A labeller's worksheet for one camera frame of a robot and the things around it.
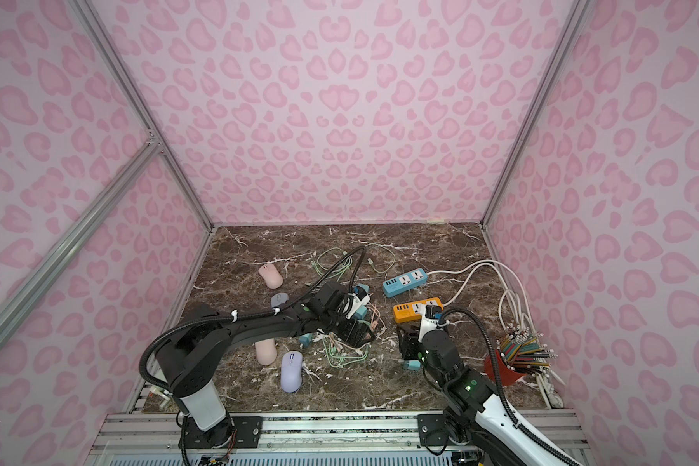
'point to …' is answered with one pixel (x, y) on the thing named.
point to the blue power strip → (405, 282)
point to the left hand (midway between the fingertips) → (367, 331)
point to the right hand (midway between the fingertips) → (402, 329)
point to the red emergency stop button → (507, 376)
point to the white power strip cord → (507, 267)
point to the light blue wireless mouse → (279, 298)
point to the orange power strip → (414, 310)
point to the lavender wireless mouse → (291, 368)
